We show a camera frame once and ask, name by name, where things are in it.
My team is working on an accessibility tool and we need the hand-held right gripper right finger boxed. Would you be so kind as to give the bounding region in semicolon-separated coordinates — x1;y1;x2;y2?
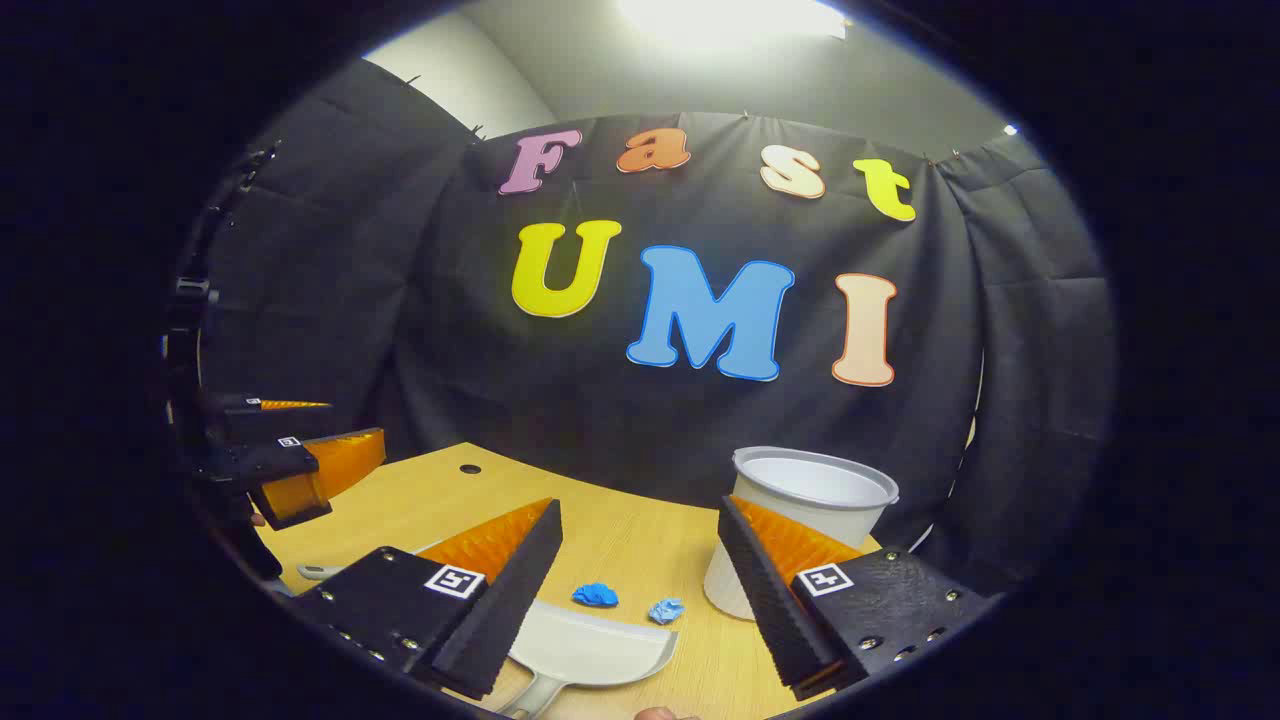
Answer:
717;495;991;701

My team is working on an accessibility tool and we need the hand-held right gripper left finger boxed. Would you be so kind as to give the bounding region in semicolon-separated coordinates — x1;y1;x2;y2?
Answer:
290;497;563;701

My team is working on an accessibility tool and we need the grey dustpan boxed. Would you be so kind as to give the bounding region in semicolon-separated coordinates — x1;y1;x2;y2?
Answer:
497;598;679;720

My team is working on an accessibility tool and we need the small grey broom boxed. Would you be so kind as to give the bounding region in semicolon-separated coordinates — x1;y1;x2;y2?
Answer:
297;540;441;583

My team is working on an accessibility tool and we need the white garbage bin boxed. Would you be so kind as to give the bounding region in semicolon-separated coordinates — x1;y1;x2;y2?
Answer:
703;446;900;622

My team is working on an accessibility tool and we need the black backdrop cloth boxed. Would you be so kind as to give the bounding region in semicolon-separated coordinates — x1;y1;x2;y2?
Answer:
195;58;1116;601

